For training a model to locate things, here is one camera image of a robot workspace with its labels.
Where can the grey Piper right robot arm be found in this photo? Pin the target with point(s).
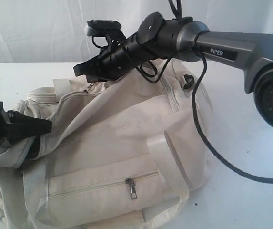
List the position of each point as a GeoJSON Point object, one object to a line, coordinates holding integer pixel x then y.
{"type": "Point", "coordinates": [187, 40]}

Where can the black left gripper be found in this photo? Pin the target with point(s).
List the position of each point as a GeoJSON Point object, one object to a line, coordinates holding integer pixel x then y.
{"type": "Point", "coordinates": [16, 126]}

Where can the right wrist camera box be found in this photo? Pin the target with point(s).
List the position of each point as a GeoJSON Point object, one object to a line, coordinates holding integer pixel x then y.
{"type": "Point", "coordinates": [109, 29]}

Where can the cream duffel bag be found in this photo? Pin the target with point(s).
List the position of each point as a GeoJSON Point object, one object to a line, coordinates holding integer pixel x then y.
{"type": "Point", "coordinates": [121, 155]}

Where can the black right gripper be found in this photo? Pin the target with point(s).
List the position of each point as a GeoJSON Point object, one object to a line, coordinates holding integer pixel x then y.
{"type": "Point", "coordinates": [114, 64]}

